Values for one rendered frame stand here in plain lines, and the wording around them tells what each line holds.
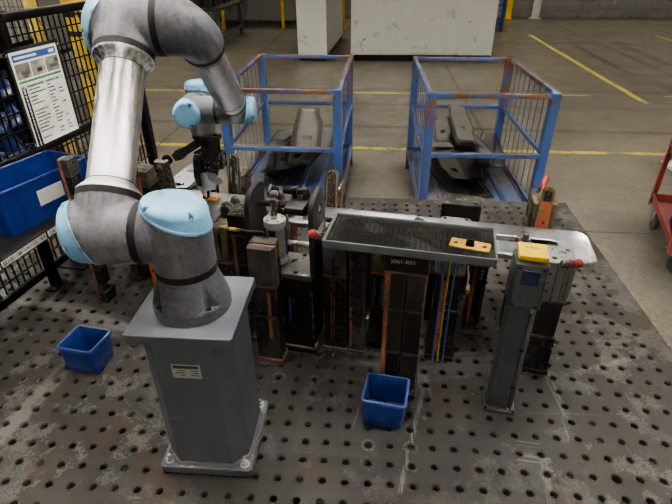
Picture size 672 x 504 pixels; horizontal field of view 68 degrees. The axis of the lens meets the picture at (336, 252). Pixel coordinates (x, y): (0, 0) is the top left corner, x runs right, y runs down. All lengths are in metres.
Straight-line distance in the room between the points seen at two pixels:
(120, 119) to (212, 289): 0.36
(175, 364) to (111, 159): 0.40
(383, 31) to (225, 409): 8.53
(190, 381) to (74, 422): 0.48
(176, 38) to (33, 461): 0.99
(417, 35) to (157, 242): 8.60
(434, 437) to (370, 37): 8.40
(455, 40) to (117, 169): 8.65
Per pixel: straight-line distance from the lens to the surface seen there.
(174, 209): 0.91
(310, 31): 9.32
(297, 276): 1.34
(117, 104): 1.05
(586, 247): 1.54
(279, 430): 1.31
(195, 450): 1.22
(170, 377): 1.07
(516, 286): 1.14
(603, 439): 1.43
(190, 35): 1.10
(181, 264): 0.93
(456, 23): 9.38
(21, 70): 1.90
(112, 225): 0.95
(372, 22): 9.26
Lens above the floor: 1.71
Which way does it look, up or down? 31 degrees down
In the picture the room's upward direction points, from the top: straight up
